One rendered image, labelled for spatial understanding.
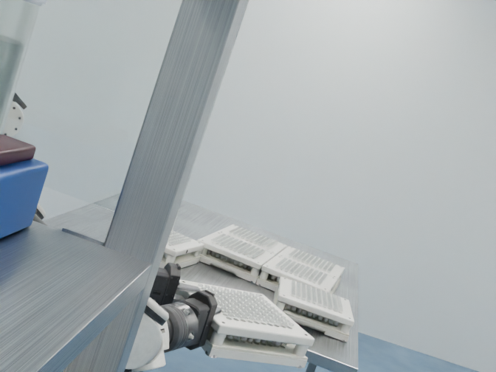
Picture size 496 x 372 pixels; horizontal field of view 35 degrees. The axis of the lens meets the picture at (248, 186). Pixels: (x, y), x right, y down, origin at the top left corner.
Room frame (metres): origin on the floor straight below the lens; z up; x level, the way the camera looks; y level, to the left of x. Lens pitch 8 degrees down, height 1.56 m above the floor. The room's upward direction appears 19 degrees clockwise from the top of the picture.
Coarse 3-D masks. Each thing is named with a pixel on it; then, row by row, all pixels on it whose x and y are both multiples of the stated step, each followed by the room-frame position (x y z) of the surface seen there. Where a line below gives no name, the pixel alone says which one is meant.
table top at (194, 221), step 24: (72, 216) 2.71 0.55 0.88; (96, 216) 2.82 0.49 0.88; (192, 216) 3.40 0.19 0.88; (216, 216) 3.59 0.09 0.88; (288, 240) 3.61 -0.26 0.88; (240, 288) 2.53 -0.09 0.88; (264, 288) 2.63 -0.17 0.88; (312, 336) 2.28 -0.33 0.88; (312, 360) 2.14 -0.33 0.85; (336, 360) 2.14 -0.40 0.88
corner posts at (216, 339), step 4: (176, 292) 1.72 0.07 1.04; (212, 336) 1.54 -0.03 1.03; (216, 336) 1.53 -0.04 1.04; (220, 336) 1.53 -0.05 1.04; (224, 336) 1.54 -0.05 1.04; (212, 340) 1.54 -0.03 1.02; (216, 340) 1.53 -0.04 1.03; (220, 340) 1.53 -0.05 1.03; (216, 344) 1.53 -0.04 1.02; (220, 344) 1.54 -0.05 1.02; (296, 348) 1.65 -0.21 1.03; (300, 348) 1.64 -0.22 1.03; (304, 348) 1.64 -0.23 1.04; (296, 352) 1.65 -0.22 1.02; (300, 352) 1.64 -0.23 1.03; (304, 352) 1.65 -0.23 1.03
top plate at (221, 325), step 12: (216, 288) 1.77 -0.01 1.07; (228, 288) 1.80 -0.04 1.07; (216, 324) 1.54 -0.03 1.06; (228, 324) 1.55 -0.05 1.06; (240, 324) 1.57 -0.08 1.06; (252, 324) 1.60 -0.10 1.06; (240, 336) 1.55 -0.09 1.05; (252, 336) 1.57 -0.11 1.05; (264, 336) 1.58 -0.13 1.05; (276, 336) 1.60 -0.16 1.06; (288, 336) 1.61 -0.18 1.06; (300, 336) 1.63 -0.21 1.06
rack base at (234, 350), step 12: (204, 348) 1.54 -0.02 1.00; (216, 348) 1.53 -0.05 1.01; (228, 348) 1.55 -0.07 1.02; (240, 348) 1.56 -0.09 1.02; (252, 348) 1.59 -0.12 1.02; (264, 348) 1.61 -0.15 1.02; (276, 348) 1.64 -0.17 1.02; (288, 348) 1.67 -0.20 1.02; (252, 360) 1.58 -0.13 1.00; (264, 360) 1.59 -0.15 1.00; (276, 360) 1.61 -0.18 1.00; (288, 360) 1.63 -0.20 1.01; (300, 360) 1.64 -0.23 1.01
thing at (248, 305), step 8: (208, 288) 1.72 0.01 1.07; (216, 296) 1.68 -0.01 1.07; (224, 296) 1.70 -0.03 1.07; (232, 296) 1.72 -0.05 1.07; (240, 296) 1.74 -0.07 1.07; (248, 296) 1.76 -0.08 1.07; (256, 296) 1.78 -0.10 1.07; (224, 304) 1.64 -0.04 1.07; (232, 304) 1.68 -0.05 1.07; (240, 304) 1.69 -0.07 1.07; (248, 304) 1.70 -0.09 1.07; (256, 304) 1.73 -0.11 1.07; (232, 312) 1.60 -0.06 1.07; (240, 312) 1.62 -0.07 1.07; (248, 312) 1.65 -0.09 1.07; (256, 312) 1.66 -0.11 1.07; (264, 312) 1.69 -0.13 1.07; (272, 312) 1.71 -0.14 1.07; (280, 320) 1.67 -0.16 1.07
